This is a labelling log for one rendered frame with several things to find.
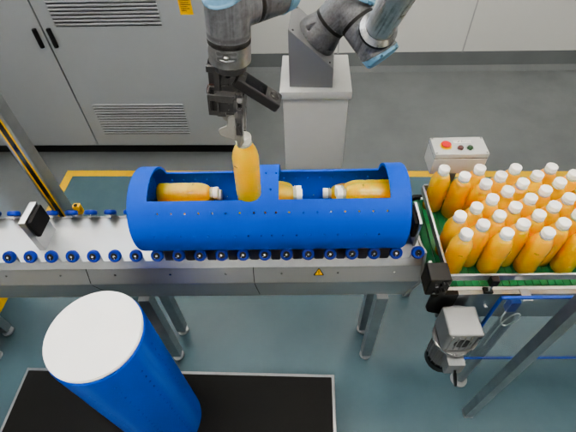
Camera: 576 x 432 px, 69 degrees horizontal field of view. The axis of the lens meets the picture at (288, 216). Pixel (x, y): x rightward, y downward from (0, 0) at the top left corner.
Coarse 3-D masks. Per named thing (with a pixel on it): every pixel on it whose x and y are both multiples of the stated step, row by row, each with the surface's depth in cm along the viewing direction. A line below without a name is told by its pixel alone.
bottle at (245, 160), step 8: (232, 152) 107; (240, 152) 105; (248, 152) 105; (256, 152) 107; (232, 160) 108; (240, 160) 106; (248, 160) 106; (256, 160) 107; (240, 168) 107; (248, 168) 107; (256, 168) 109; (240, 176) 109; (248, 176) 109; (256, 176) 111; (240, 184) 112; (248, 184) 111; (256, 184) 113; (240, 192) 114; (248, 192) 114; (256, 192) 115; (248, 200) 116
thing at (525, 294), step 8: (504, 296) 132; (512, 296) 132; (520, 296) 132; (528, 296) 132; (536, 296) 131; (544, 296) 131; (552, 296) 131; (560, 296) 131; (568, 296) 131; (496, 304) 134
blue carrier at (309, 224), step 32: (128, 192) 128; (224, 192) 153; (320, 192) 152; (128, 224) 128; (160, 224) 128; (192, 224) 128; (224, 224) 127; (256, 224) 127; (288, 224) 127; (320, 224) 127; (352, 224) 127; (384, 224) 126
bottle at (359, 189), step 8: (352, 184) 133; (360, 184) 132; (368, 184) 132; (376, 184) 132; (384, 184) 132; (344, 192) 132; (352, 192) 131; (360, 192) 131; (368, 192) 131; (376, 192) 130; (384, 192) 130
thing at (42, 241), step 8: (32, 208) 144; (40, 208) 146; (24, 216) 142; (32, 216) 143; (40, 216) 146; (48, 216) 151; (24, 224) 140; (32, 224) 142; (40, 224) 146; (48, 224) 153; (32, 232) 144; (40, 232) 146; (48, 232) 153; (32, 240) 147; (40, 240) 149; (48, 240) 153; (40, 248) 151
